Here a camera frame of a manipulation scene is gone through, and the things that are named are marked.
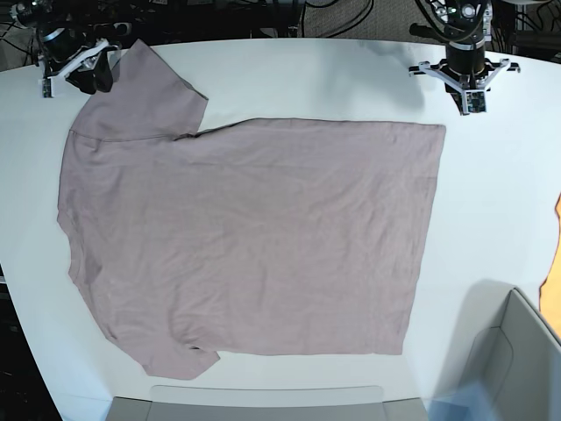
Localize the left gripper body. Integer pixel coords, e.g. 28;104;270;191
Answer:
444;41;486;80

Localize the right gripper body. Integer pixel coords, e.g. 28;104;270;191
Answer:
37;25;88;63

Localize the mauve T-shirt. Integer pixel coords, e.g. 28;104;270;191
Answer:
58;41;446;380

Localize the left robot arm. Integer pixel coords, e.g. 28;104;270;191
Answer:
409;1;488;86

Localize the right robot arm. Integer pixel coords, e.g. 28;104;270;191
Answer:
10;1;119;98

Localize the orange object at right edge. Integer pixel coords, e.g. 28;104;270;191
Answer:
538;198;560;330

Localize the grey box at right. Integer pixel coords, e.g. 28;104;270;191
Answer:
462;289;560;420

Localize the grey bin at bottom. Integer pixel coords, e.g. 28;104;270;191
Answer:
106;385;429;420

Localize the blue translucent object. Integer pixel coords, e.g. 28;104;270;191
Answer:
426;381;494;421

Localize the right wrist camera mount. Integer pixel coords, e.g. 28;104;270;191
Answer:
38;39;121;98

